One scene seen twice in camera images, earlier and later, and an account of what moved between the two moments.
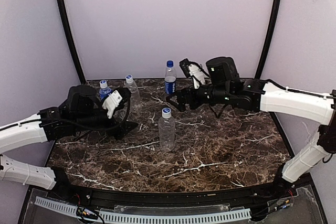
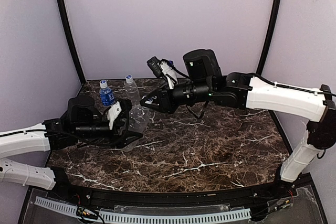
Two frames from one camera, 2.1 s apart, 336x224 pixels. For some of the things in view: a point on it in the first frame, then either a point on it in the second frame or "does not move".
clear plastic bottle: [167, 126] to [138, 119]
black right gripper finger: [177, 99] to [152, 100]
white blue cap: [103, 84] does not move
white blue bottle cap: [166, 113] to [149, 102]
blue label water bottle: [104, 91] does not move
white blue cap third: [129, 78] does not move
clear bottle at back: [135, 102] does not move
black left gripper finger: [125, 128] to [130, 137]
